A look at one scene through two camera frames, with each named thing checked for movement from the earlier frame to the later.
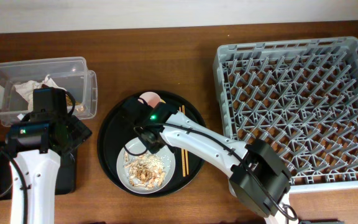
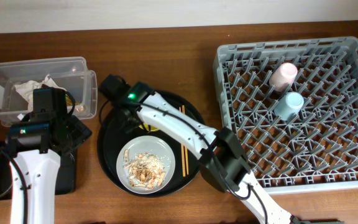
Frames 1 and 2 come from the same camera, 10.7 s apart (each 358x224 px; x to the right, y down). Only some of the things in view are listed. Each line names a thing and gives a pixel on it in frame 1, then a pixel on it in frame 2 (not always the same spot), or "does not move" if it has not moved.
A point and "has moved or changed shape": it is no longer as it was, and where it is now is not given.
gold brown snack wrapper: x=69 y=102 does not move
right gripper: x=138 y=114 -> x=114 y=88
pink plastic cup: x=151 y=98 has moved or changed shape
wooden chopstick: x=186 y=150 does not move
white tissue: x=26 y=88 does not move
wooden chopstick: x=183 y=156 does not move
